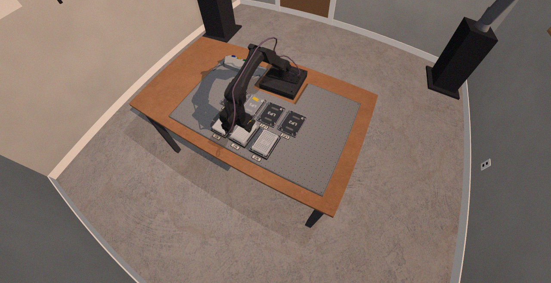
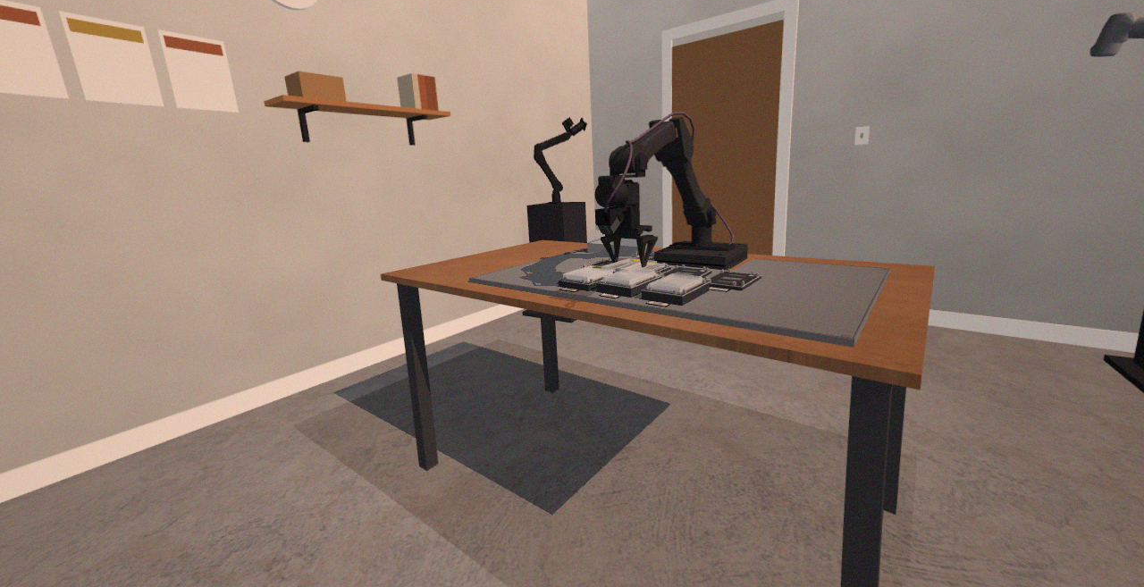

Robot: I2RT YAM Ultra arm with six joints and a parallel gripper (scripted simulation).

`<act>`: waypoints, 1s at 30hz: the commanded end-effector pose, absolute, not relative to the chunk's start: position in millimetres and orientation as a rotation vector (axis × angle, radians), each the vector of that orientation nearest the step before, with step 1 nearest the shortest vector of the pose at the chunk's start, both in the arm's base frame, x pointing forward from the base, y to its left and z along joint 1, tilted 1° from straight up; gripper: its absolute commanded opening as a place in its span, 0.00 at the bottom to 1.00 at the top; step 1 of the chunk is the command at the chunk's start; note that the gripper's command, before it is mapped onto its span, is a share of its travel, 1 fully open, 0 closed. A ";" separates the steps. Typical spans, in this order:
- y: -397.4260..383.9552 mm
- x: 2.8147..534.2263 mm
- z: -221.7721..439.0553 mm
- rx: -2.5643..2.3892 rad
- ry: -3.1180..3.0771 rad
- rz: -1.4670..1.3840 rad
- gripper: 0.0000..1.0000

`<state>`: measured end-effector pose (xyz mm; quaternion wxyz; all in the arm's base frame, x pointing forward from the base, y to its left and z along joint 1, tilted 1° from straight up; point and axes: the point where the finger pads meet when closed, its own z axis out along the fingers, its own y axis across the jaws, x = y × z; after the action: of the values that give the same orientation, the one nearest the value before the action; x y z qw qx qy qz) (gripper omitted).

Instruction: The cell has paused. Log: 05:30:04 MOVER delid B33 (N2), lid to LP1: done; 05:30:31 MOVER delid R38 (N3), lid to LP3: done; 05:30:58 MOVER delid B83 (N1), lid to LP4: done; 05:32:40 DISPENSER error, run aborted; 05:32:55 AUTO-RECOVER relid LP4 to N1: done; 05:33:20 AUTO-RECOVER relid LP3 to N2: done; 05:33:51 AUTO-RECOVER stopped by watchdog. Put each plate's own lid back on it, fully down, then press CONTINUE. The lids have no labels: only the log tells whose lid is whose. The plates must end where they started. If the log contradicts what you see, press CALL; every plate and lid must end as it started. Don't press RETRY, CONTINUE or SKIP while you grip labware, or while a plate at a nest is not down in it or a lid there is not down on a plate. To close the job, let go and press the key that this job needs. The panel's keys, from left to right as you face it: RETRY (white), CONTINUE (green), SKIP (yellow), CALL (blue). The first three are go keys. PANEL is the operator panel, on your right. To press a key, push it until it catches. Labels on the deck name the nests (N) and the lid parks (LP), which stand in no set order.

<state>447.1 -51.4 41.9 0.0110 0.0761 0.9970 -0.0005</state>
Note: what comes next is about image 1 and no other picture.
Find beige button panel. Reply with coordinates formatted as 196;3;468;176
213;55;245;72

